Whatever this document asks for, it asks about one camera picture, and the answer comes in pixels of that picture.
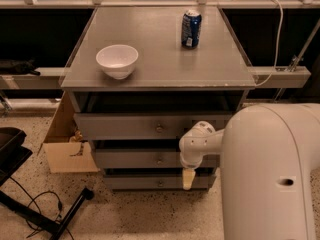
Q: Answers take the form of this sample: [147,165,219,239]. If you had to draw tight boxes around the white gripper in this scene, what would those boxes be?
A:
[180,153,202,190]

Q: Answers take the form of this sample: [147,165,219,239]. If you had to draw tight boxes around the grey drawer cabinet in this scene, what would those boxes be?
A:
[59,5,257,192]

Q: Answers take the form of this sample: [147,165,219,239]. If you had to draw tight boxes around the black stand base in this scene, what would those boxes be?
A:
[0,126,95,240]

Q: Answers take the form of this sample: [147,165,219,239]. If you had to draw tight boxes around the cardboard box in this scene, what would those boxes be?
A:
[43,93,99,173]

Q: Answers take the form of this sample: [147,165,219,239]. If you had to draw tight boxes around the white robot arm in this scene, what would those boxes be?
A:
[179,103,320,240]

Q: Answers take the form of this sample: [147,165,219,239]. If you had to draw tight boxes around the white bowl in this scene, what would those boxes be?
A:
[96,44,139,80]

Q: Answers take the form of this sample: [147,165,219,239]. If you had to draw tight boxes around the grey top drawer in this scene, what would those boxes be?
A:
[74,113,232,140]

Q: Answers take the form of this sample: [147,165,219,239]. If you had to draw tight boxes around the grey drawer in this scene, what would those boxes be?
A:
[104,167,216,190]
[91,138,227,170]
[74,113,232,140]

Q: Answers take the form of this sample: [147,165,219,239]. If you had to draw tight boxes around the black cloth on rail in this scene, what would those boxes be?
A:
[0,60,41,76]

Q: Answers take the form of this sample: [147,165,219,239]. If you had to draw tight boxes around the black floor cable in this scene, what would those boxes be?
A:
[9,176,76,240]

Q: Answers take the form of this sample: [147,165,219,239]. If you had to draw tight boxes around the blue soda can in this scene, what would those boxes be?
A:
[181,10,202,49]

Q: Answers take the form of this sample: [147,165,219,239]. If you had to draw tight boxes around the grey bottom drawer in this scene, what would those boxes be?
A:
[104,167,216,190]

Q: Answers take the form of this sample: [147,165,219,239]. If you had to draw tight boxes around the white hanging cable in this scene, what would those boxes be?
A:
[255,0,284,88]

